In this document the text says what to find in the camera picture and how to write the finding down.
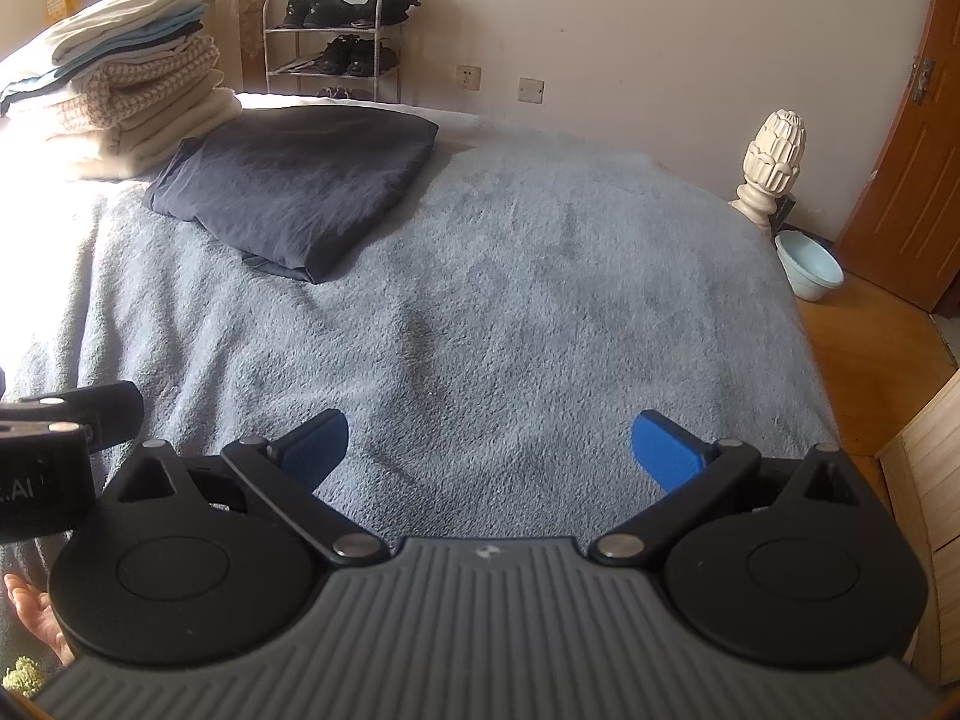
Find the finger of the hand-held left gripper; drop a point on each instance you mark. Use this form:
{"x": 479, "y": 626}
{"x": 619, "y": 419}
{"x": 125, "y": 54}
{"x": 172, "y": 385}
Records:
{"x": 105, "y": 412}

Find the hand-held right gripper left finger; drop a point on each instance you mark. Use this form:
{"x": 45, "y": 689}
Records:
{"x": 319, "y": 448}

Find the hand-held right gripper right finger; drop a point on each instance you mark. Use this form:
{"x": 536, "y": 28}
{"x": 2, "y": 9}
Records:
{"x": 664, "y": 451}

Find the dark grey pants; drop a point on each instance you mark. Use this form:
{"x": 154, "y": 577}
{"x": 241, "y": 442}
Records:
{"x": 300, "y": 172}

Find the stack of folded clothes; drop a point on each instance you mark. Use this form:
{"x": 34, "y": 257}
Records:
{"x": 127, "y": 90}

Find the person's left hand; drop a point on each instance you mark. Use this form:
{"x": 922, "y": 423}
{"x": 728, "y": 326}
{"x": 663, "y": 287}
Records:
{"x": 37, "y": 611}

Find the white green fluffy jacket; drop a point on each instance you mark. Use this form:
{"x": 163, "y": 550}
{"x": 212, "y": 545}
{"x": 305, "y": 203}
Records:
{"x": 19, "y": 671}

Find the light blue basin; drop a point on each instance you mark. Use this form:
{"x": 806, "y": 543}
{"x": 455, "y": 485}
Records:
{"x": 806, "y": 274}

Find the cream bedpost finial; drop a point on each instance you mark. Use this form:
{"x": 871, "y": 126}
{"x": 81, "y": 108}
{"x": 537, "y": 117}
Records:
{"x": 772, "y": 157}

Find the wooden door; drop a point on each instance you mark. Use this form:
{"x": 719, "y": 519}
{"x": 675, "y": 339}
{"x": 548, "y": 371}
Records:
{"x": 900, "y": 202}

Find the white shoe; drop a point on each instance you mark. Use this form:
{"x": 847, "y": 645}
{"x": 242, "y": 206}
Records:
{"x": 341, "y": 94}

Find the black shoe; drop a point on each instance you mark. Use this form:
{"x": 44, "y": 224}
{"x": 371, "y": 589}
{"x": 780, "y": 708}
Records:
{"x": 330, "y": 58}
{"x": 337, "y": 11}
{"x": 296, "y": 13}
{"x": 371, "y": 58}

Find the metal shoe rack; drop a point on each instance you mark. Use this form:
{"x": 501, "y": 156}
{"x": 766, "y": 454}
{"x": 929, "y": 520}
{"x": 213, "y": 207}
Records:
{"x": 267, "y": 45}

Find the metal door hinge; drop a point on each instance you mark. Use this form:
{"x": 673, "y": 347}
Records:
{"x": 922, "y": 79}

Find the wall switch plate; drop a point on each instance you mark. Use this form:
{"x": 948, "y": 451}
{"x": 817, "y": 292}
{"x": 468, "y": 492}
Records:
{"x": 532, "y": 90}

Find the wall socket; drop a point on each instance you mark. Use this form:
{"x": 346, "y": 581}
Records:
{"x": 468, "y": 77}

